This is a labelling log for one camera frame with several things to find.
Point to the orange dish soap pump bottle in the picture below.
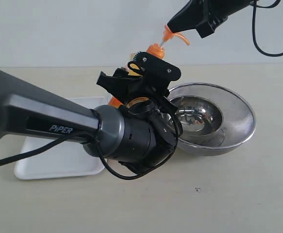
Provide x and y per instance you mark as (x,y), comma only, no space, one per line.
(157,50)

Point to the white rectangular plastic tray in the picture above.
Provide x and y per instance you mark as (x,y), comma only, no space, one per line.
(65,160)

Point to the steel mesh colander basket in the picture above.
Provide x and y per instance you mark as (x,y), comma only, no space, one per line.
(239,121)

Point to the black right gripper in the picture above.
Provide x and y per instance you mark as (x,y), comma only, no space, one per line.
(200,15)

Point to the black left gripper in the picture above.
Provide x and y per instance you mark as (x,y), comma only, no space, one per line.
(151,129)

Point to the small stainless steel bowl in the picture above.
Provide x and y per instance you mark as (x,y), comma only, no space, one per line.
(200,118)

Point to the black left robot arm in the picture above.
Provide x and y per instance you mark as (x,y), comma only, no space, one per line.
(28,110)

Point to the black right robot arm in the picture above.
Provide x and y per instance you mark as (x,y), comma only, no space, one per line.
(229,7)

